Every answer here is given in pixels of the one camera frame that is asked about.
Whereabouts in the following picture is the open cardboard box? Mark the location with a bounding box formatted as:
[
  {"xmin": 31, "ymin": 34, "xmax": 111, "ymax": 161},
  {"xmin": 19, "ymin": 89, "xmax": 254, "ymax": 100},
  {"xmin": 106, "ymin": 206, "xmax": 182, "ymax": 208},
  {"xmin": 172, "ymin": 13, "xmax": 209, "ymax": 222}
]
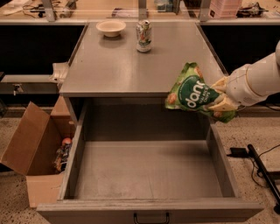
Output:
[{"xmin": 1, "ymin": 97, "xmax": 75, "ymax": 208}]

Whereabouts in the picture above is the grey metal counter cabinet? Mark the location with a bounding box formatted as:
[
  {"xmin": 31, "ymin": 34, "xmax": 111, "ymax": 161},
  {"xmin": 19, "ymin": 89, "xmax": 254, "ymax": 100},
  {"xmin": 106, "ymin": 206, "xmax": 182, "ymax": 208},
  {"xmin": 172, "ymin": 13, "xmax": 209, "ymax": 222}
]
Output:
[{"xmin": 59, "ymin": 21, "xmax": 235, "ymax": 121}]

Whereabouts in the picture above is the black drawer handle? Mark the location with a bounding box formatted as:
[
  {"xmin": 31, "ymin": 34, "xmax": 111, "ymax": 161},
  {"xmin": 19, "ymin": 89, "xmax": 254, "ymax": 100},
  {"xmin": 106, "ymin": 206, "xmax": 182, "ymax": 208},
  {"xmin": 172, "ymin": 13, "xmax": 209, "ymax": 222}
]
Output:
[{"xmin": 133, "ymin": 213, "xmax": 170, "ymax": 224}]

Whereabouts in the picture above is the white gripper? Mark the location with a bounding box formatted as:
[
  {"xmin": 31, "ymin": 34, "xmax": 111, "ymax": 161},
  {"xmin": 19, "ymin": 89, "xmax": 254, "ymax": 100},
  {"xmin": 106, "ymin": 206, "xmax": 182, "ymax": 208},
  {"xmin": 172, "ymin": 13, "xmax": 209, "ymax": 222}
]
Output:
[{"xmin": 208, "ymin": 64, "xmax": 267, "ymax": 111}]

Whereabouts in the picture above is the pink storage box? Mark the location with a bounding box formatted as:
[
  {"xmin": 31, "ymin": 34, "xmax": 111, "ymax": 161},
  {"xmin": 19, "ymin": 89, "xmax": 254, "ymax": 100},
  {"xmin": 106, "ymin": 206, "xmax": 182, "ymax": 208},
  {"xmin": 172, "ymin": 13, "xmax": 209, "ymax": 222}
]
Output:
[{"xmin": 209, "ymin": 0, "xmax": 242, "ymax": 18}]

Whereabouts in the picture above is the black power adapter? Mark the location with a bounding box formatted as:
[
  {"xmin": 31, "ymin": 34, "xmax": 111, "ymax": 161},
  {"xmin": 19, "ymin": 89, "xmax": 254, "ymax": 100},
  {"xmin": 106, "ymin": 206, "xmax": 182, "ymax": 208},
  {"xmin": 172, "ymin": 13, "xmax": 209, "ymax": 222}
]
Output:
[{"xmin": 227, "ymin": 147, "xmax": 249, "ymax": 158}]

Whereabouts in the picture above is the green rice chip bag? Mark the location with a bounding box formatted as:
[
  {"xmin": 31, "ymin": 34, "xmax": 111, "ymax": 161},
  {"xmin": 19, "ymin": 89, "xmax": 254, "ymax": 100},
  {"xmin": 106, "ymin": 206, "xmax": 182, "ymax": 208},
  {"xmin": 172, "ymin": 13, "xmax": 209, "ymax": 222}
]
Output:
[{"xmin": 165, "ymin": 62, "xmax": 236, "ymax": 123}]

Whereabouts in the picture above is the beige bowl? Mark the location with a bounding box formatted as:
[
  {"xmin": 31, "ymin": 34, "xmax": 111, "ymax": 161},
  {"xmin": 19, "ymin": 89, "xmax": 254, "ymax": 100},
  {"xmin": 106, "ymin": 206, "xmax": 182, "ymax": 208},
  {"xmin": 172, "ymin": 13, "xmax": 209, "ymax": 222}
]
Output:
[{"xmin": 96, "ymin": 20, "xmax": 126, "ymax": 38}]

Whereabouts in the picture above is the open grey top drawer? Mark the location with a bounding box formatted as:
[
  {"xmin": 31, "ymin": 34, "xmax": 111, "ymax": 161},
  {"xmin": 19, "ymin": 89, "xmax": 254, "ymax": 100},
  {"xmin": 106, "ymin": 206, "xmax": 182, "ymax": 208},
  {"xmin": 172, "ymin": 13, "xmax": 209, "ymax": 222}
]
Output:
[{"xmin": 38, "ymin": 100, "xmax": 262, "ymax": 224}]

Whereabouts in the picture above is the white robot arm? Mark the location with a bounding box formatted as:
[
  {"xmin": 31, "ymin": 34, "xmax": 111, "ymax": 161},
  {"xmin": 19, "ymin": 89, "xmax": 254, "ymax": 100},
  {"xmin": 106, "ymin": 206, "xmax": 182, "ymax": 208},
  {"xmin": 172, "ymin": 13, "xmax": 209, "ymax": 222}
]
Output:
[{"xmin": 209, "ymin": 41, "xmax": 280, "ymax": 111}]

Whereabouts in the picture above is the black floor cable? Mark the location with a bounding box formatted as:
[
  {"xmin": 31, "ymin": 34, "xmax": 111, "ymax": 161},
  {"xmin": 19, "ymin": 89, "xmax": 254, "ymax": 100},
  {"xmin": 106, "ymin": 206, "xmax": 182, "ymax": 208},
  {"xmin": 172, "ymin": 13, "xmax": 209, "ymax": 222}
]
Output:
[{"xmin": 249, "ymin": 143, "xmax": 280, "ymax": 188}]

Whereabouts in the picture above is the wooden back workbench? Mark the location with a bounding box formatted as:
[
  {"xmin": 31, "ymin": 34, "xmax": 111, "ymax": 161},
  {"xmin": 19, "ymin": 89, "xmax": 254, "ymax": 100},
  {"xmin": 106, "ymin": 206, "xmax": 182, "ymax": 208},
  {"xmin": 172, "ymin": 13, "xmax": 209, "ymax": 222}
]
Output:
[{"xmin": 0, "ymin": 0, "xmax": 280, "ymax": 25}]

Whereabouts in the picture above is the black stand leg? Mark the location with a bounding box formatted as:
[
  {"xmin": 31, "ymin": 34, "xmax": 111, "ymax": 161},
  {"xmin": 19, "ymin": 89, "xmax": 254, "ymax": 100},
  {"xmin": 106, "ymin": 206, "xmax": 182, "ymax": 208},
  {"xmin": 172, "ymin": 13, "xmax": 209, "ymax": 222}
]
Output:
[{"xmin": 248, "ymin": 144, "xmax": 280, "ymax": 215}]

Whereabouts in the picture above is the white green drink can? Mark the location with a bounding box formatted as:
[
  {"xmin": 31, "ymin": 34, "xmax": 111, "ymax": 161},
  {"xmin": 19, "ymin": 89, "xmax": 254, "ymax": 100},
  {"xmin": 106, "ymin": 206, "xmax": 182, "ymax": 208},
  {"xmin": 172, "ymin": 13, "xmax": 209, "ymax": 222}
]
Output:
[{"xmin": 136, "ymin": 20, "xmax": 151, "ymax": 53}]

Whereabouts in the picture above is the bottle in cardboard box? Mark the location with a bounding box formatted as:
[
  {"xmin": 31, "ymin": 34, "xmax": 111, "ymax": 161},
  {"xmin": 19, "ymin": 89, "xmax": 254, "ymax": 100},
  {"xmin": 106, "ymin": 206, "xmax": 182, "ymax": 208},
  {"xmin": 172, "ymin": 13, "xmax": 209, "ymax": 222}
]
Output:
[{"xmin": 53, "ymin": 137, "xmax": 72, "ymax": 173}]

